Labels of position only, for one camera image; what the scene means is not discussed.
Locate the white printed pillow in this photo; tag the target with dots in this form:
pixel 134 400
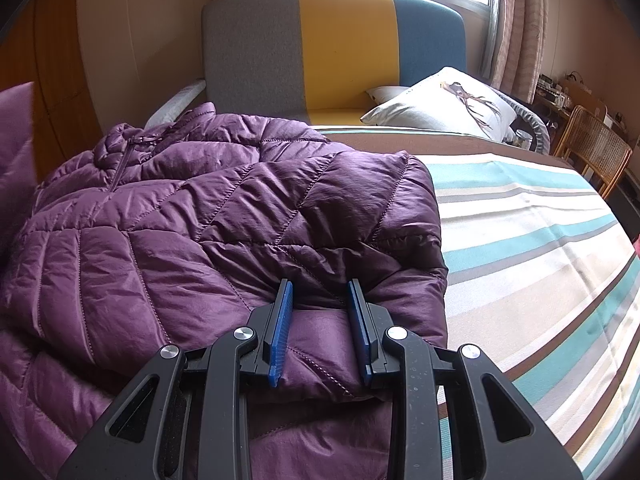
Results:
pixel 440 102

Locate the long beige patterned curtain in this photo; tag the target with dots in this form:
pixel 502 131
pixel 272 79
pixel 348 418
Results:
pixel 520 25

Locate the wooden wardrobe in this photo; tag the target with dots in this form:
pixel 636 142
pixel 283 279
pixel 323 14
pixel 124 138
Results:
pixel 55 70

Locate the cluttered wooden desk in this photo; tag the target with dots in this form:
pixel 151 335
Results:
pixel 570 95

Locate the rattan chair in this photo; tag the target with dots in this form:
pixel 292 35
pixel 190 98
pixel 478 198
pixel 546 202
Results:
pixel 595 147

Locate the plain white pillow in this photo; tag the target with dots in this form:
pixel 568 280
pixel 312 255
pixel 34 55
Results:
pixel 385 93

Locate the striped bed sheet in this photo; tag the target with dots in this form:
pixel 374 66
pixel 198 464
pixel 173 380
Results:
pixel 520 240

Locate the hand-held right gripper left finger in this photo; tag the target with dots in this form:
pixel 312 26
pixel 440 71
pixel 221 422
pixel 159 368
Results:
pixel 279 332

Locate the patterned mug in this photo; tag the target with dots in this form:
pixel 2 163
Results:
pixel 522 139

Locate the grey yellow blue sofa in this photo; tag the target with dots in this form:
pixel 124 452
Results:
pixel 345 50

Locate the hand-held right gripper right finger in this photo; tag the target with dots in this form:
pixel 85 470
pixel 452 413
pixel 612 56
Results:
pixel 359 330

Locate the purple quilted down jacket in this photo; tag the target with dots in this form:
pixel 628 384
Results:
pixel 200 220

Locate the red cloth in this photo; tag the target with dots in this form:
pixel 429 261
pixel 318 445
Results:
pixel 636 250

